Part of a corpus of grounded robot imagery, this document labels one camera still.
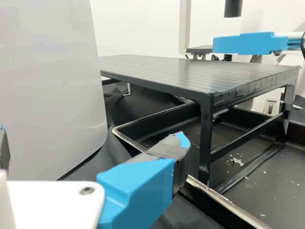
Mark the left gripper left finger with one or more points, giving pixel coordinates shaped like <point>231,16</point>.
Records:
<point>4,148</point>

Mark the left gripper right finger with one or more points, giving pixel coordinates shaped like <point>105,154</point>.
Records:
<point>138,183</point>

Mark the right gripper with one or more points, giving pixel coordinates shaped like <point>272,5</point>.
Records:
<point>289,35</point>

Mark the black platform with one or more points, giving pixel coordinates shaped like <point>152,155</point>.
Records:
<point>181,71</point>

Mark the black tray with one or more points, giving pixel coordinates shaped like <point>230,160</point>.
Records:
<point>262,190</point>

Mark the wall socket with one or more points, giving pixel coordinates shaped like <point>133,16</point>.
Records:
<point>271,106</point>

